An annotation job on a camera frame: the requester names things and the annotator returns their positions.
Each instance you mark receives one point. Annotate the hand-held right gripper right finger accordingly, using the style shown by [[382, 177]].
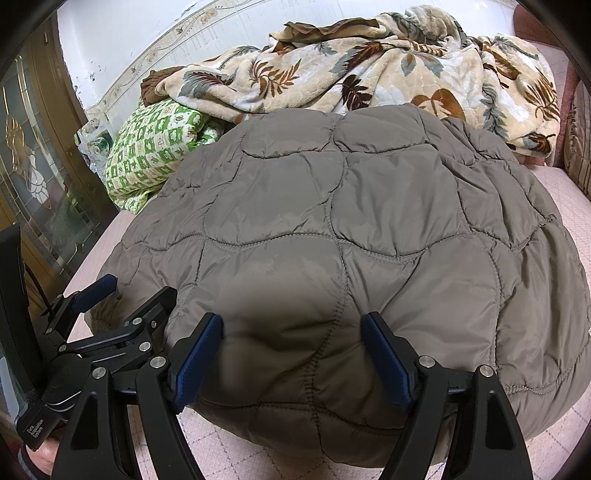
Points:
[[387, 362]]

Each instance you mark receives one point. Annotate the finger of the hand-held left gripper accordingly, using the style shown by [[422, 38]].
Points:
[[97, 288], [138, 318]]

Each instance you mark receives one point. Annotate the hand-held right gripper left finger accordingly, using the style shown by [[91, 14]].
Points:
[[198, 362]]

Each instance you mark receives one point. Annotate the green checked blanket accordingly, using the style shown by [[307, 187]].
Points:
[[147, 152]]

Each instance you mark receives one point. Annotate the brown cloth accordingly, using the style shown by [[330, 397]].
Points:
[[159, 85]]

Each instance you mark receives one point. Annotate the clear plastic bag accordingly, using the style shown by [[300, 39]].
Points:
[[94, 143]]

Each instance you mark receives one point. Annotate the person's left hand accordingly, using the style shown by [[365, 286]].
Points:
[[44, 457]]

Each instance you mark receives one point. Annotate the wooden stained-glass door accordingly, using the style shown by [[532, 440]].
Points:
[[37, 152]]

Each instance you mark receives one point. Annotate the beige leaf-print blanket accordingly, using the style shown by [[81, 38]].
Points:
[[369, 64]]

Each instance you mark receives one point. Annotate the grey-brown quilted puffer jacket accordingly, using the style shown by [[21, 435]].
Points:
[[351, 258]]

